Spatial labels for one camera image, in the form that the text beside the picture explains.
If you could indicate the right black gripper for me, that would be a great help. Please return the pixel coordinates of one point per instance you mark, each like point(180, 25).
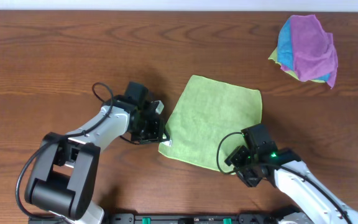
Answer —
point(235, 157)

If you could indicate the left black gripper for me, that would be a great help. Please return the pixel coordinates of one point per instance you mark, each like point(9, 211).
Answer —
point(151, 129)

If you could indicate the light green microfiber cloth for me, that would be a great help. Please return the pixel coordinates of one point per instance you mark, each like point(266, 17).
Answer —
point(205, 122)

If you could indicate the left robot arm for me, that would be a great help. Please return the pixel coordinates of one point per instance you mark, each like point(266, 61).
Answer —
point(64, 173)

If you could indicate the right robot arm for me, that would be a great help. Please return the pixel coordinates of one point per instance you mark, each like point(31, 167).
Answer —
point(288, 173)

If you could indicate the green cloth under pile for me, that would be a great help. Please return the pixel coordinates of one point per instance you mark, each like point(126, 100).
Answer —
point(273, 56)

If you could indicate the blue microfiber cloth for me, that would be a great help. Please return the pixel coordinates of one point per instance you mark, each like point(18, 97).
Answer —
point(285, 43)

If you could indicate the purple microfiber cloth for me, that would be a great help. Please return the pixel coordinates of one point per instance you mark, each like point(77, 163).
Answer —
point(314, 49)

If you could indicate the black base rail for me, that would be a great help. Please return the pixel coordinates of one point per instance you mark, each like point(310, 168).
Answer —
point(245, 218)

